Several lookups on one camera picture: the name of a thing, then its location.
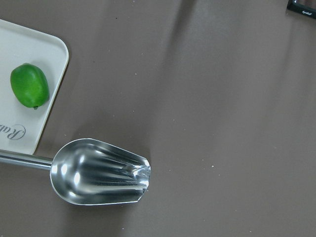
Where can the metal ice scoop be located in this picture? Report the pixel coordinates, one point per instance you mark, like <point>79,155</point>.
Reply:
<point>91,172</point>

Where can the green lime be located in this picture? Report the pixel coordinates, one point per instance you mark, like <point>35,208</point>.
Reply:
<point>29,85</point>

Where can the cream rectangular serving tray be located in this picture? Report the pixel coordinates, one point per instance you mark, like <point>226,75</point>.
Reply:
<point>21,127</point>

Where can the black box on table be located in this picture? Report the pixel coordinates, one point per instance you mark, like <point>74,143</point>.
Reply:
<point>304,7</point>

